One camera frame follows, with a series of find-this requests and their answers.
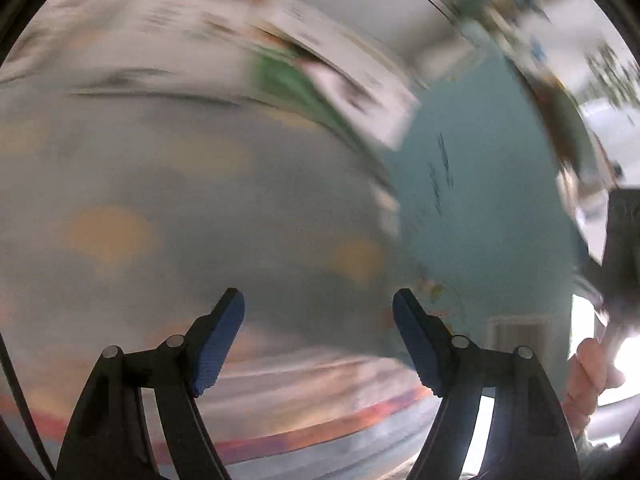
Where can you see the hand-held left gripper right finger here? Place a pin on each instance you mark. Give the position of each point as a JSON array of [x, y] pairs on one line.
[[417, 345]]

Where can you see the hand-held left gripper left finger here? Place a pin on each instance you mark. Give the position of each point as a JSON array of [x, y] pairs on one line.
[[220, 345]]

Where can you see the white book green-robed figure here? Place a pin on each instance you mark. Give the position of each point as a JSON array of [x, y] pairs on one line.
[[125, 35]]

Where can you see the person's right hand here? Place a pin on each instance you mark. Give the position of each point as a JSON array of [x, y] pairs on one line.
[[585, 385]]

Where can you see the brown wooden cabinet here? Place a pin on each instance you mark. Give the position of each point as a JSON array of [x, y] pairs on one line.
[[565, 130]]

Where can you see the fan-patterned tablecloth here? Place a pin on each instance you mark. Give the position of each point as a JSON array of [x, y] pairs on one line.
[[175, 210]]

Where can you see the green book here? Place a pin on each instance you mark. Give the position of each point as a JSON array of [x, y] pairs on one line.
[[285, 85]]

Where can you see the white illustrated book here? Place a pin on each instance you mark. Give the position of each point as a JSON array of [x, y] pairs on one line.
[[360, 75]]

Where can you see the white bookcase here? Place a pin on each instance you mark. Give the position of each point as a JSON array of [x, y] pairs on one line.
[[400, 10]]

